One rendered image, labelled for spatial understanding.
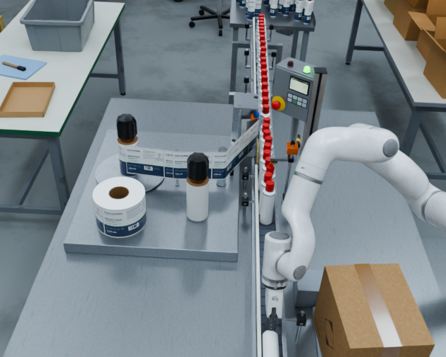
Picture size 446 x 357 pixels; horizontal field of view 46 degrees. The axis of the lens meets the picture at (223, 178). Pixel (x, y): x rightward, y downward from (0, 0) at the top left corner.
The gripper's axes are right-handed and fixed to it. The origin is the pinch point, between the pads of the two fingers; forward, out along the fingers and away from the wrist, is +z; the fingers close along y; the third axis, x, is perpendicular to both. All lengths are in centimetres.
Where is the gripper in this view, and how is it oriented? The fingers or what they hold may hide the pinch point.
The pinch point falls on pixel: (270, 325)
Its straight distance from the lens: 176.1
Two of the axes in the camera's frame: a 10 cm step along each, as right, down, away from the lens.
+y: 0.2, -3.1, 9.5
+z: -0.5, 9.5, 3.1
